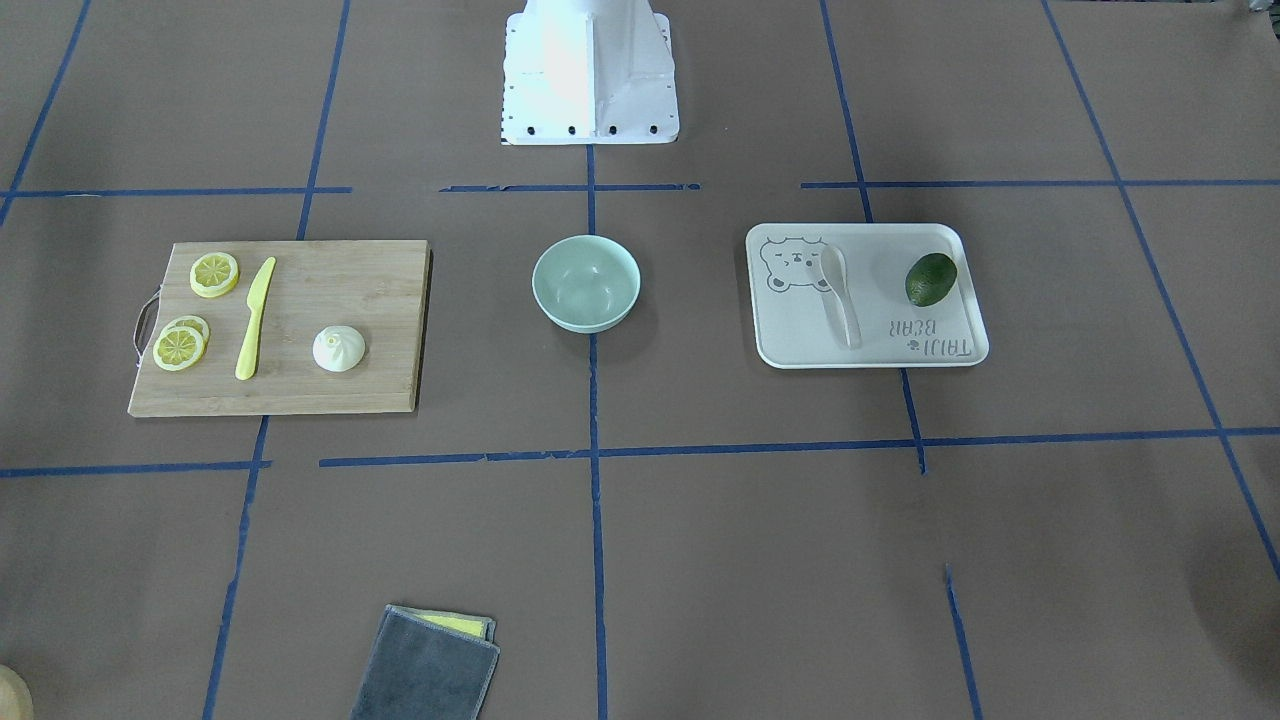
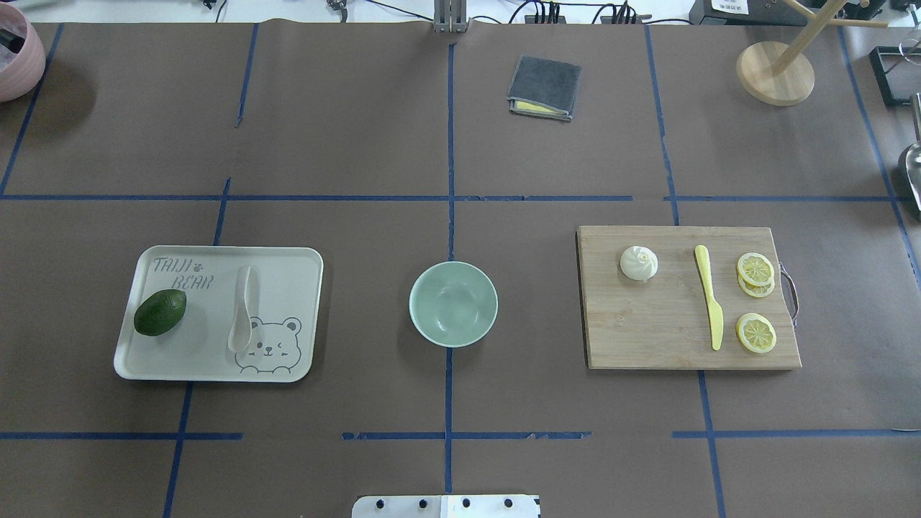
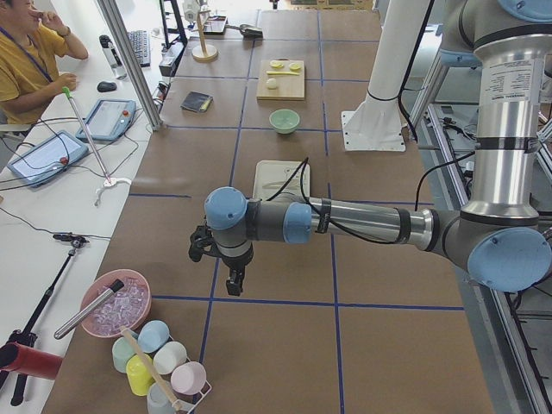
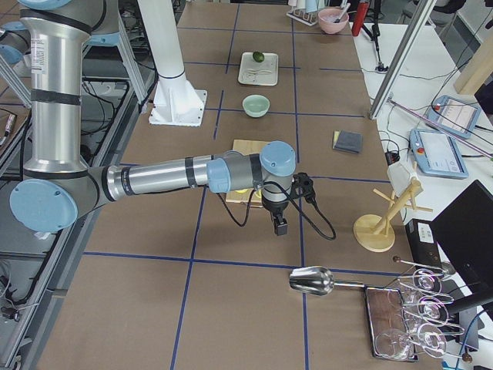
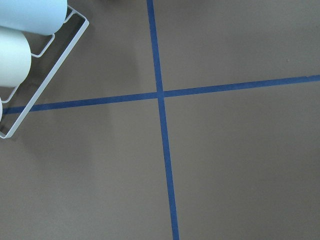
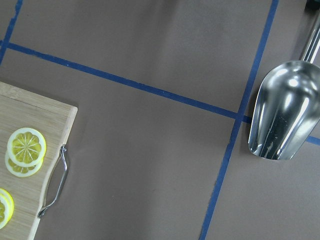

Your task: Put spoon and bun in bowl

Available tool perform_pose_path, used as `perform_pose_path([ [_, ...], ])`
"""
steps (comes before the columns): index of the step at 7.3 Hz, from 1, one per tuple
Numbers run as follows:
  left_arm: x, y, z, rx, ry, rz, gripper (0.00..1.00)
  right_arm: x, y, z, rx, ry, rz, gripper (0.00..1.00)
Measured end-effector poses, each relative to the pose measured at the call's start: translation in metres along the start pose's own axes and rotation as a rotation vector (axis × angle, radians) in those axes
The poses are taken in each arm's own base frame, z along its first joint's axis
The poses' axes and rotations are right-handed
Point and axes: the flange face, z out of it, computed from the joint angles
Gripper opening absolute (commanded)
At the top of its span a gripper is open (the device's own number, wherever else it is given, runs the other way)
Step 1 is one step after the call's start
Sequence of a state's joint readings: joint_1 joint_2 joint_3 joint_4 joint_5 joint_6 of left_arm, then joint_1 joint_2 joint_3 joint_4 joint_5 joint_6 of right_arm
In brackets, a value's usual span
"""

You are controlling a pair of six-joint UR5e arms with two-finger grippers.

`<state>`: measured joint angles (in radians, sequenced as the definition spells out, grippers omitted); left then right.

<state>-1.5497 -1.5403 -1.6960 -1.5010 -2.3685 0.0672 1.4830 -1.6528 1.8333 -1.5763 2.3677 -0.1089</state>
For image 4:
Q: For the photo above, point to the metal scoop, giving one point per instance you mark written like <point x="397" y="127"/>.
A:
<point x="318" y="280"/>

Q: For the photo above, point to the white bear serving tray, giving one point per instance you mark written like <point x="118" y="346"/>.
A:
<point x="263" y="73"/>

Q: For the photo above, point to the green avocado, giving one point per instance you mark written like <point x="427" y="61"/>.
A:
<point x="258" y="56"/>

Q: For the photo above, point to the pink bowl of ice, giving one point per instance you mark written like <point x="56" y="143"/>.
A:
<point x="331" y="21"/>

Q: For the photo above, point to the aluminium frame post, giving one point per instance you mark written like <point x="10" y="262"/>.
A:
<point x="418" y="21"/>

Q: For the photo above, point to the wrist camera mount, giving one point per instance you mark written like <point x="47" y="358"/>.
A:
<point x="303" y="186"/>

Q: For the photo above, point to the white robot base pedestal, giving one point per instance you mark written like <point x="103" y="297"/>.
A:
<point x="176" y="102"/>

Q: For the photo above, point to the teach pendant tablet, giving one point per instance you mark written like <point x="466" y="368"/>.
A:
<point x="437" y="154"/>
<point x="454" y="115"/>

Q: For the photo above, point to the black monitor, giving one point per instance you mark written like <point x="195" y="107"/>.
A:
<point x="464" y="232"/>

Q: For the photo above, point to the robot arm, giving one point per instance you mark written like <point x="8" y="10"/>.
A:
<point x="58" y="187"/>

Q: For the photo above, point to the grey folded cloth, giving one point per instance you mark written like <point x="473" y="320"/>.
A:
<point x="347" y="141"/>

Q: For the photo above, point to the wooden cutting board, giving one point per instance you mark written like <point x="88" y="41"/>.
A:
<point x="242" y="196"/>

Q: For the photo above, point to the light green ceramic bowl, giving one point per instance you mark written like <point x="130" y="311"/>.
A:
<point x="256" y="106"/>

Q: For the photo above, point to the wooden mug tree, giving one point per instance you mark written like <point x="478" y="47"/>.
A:
<point x="374" y="232"/>

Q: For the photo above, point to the near teach pendant tablet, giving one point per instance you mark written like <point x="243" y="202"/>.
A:
<point x="437" y="154"/>

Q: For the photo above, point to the wine glass rack tray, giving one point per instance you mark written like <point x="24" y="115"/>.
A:
<point x="409" y="316"/>

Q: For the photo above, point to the far teach pendant tablet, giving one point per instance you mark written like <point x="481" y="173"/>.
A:
<point x="454" y="115"/>

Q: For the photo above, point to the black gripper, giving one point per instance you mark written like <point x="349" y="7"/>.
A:
<point x="276" y="211"/>

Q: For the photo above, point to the red bottle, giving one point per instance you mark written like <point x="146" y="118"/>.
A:
<point x="359" y="17"/>

